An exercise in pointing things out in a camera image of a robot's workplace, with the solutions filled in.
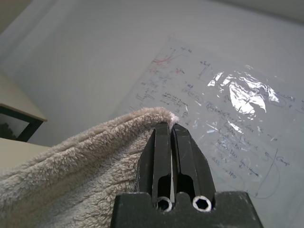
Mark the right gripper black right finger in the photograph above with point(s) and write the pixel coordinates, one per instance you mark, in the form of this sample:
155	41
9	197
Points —
190	161

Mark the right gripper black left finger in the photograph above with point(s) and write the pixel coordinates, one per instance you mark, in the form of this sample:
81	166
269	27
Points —
156	154

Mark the beige towel with white trim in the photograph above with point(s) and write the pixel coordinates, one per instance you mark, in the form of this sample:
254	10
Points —
71	171

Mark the whiteboard with writing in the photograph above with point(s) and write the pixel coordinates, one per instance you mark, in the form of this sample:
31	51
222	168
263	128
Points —
213	107

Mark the wooden table with black frame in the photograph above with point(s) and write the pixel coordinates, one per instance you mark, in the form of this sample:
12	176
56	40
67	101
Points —
14	95

